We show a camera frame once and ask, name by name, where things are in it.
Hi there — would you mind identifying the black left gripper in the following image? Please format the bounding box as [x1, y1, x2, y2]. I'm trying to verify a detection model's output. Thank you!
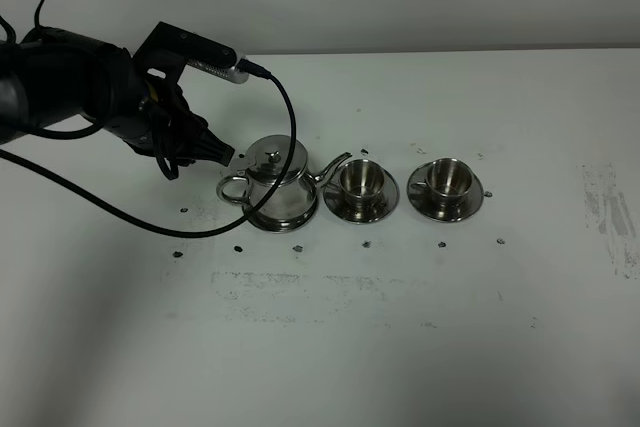
[129, 71, 235, 167]

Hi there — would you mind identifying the stainless steel teapot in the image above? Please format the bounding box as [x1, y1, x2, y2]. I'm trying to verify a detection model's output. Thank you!
[216, 135, 352, 214]

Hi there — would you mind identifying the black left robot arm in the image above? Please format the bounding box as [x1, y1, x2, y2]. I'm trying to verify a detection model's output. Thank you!
[1, 22, 239, 168]

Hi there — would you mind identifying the steel teapot saucer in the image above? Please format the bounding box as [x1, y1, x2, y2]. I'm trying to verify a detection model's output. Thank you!
[248, 198, 319, 233]

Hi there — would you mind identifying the left stainless steel teacup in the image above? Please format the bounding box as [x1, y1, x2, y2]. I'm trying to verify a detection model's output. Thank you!
[323, 159, 385, 209]

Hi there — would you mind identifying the stainless steel teacup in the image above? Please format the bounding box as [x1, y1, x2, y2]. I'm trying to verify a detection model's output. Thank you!
[323, 159, 385, 209]
[409, 158, 475, 206]

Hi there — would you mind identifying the right stainless steel teacup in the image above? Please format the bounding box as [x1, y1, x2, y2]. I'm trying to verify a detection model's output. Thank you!
[409, 158, 475, 206]

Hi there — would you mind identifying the left steel cup saucer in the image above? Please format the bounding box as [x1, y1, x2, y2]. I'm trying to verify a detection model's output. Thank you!
[322, 166, 400, 224]

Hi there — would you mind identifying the steel cup saucer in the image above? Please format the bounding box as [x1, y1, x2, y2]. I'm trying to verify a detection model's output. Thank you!
[406, 165, 484, 223]
[322, 166, 400, 224]

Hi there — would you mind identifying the right steel cup saucer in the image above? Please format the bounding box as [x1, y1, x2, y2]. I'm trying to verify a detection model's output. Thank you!
[406, 165, 484, 223]

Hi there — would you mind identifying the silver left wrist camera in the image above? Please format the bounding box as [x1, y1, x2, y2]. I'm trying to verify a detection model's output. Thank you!
[186, 48, 249, 84]

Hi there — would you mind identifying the black left camera cable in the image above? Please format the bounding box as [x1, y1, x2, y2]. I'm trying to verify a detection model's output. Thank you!
[0, 0, 297, 238]

